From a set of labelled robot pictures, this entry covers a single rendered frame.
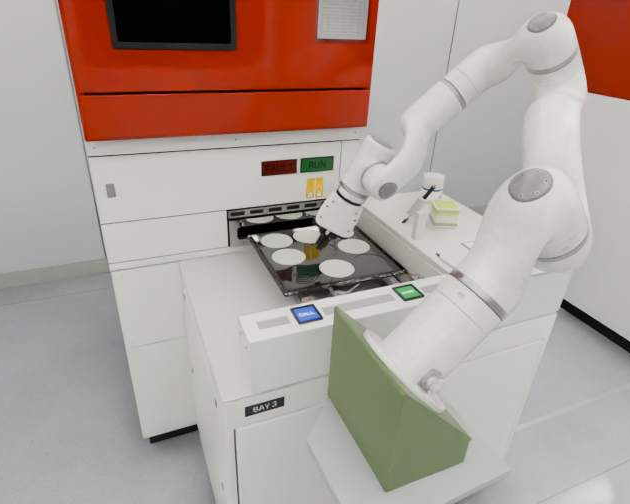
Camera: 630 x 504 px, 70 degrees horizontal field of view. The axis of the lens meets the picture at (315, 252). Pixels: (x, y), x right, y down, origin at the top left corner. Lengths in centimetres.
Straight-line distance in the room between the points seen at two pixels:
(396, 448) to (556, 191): 47
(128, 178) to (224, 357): 59
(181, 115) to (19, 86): 165
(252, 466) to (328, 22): 116
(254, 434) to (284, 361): 20
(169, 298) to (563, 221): 118
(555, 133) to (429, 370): 48
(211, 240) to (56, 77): 159
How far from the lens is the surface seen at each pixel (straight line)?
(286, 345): 95
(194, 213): 144
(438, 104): 115
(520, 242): 79
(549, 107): 99
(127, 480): 197
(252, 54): 132
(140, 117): 129
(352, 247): 141
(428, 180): 160
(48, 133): 289
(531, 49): 106
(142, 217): 143
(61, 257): 315
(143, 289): 154
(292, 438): 116
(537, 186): 78
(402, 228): 141
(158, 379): 177
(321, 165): 151
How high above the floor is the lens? 154
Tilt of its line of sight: 28 degrees down
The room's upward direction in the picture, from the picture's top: 3 degrees clockwise
